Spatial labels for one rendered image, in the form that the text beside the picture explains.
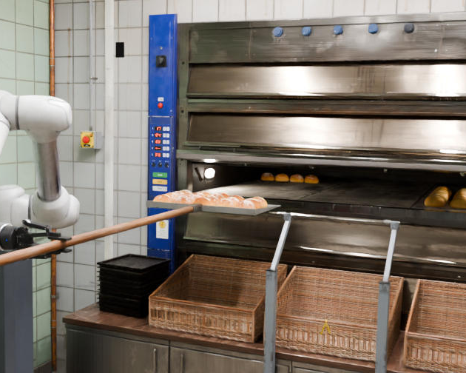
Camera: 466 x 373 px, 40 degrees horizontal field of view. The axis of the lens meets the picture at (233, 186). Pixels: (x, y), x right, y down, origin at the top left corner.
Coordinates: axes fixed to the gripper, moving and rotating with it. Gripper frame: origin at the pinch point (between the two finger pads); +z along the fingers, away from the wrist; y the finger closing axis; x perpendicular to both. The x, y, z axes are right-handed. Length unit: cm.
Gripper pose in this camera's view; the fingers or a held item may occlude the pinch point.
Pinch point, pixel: (60, 243)
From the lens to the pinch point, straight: 209.3
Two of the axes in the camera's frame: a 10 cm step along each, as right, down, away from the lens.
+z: 9.2, 0.7, -3.7
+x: -3.8, 0.9, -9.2
